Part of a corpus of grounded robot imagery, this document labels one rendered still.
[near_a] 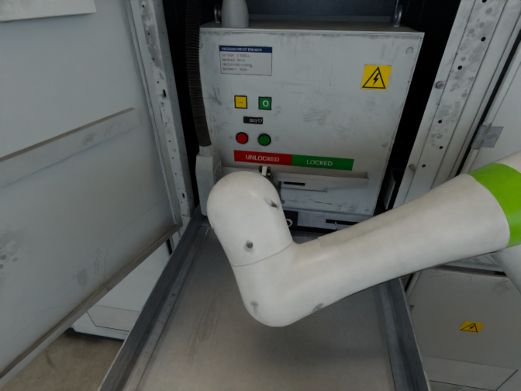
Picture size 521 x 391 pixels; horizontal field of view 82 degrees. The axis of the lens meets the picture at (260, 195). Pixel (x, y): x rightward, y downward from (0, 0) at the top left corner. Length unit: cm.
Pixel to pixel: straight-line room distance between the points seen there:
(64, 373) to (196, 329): 117
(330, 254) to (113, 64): 58
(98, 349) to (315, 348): 132
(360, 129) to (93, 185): 63
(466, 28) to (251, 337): 74
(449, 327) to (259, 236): 97
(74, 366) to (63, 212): 120
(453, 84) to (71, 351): 186
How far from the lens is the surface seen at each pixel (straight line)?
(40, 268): 77
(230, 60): 75
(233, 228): 40
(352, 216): 91
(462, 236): 46
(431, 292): 110
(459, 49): 73
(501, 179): 50
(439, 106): 76
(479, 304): 119
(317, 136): 78
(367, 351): 74
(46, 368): 191
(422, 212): 46
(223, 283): 81
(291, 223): 89
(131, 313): 150
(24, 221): 71
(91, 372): 179
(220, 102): 78
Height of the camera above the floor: 148
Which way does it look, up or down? 36 degrees down
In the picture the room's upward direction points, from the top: straight up
